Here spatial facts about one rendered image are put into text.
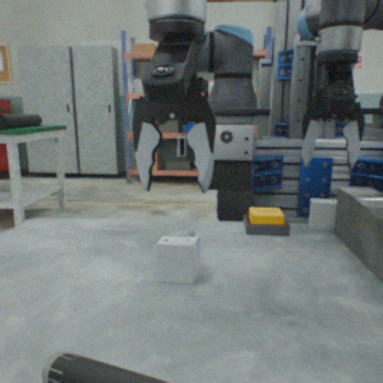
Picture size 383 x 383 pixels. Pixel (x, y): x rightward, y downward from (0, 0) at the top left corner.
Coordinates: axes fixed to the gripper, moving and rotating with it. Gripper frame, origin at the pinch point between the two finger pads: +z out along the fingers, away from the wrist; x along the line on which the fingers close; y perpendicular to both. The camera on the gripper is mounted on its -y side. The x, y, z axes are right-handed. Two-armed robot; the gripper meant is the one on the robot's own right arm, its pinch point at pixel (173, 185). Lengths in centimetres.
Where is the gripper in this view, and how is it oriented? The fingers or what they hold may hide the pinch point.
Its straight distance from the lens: 49.7
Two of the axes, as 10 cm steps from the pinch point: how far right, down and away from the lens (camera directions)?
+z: 0.0, 9.8, 2.0
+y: 1.8, -1.9, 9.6
